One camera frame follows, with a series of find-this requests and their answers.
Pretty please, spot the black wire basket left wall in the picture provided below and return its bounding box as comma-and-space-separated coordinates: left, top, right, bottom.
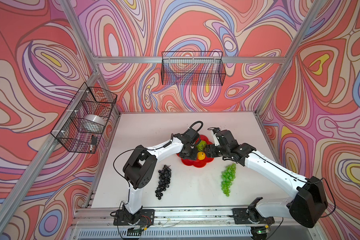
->
51, 83, 118, 154

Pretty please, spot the aluminium front rail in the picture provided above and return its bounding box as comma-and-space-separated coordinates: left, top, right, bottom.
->
74, 204, 316, 227

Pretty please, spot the red flower-shaped fruit bowl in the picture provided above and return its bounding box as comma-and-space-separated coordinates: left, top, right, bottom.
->
177, 135, 214, 168

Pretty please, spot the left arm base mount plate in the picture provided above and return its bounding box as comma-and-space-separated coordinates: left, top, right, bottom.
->
113, 209, 155, 226

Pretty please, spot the green fake custard apple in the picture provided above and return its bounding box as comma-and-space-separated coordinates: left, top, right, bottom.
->
197, 140, 207, 152

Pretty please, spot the black fake grape bunch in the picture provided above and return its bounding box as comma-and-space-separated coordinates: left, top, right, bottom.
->
155, 165, 172, 200

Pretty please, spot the black wire basket back wall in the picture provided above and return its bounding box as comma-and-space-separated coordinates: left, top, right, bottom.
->
161, 50, 226, 86

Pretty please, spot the black wire basket wall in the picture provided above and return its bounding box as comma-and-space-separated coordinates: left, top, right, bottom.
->
161, 50, 226, 86
51, 83, 118, 154

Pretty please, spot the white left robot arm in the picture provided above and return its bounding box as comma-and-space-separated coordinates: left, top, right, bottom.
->
123, 129, 200, 215

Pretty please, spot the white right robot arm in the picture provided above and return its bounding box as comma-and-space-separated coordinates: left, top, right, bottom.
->
206, 128, 328, 228

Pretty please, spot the white roll in basket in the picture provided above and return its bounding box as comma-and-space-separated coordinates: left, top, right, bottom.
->
82, 114, 106, 133

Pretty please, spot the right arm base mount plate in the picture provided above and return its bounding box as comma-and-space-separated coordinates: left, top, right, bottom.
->
232, 208, 275, 225

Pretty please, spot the green fake grape bunch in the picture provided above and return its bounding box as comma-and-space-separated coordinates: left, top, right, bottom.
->
221, 163, 237, 197

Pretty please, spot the yellow fake lemon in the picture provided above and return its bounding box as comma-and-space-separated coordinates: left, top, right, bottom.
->
197, 152, 206, 161

